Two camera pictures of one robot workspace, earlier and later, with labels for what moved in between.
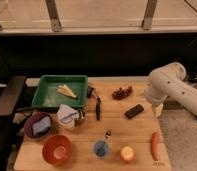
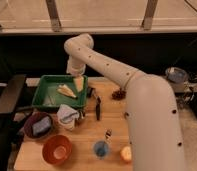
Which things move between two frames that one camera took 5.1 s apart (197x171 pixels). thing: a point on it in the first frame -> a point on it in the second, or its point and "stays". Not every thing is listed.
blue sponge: x=41 y=125 stays
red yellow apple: x=127 y=154 stays
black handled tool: x=91 y=90 stays
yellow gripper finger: x=158 y=109 -> x=79 y=82
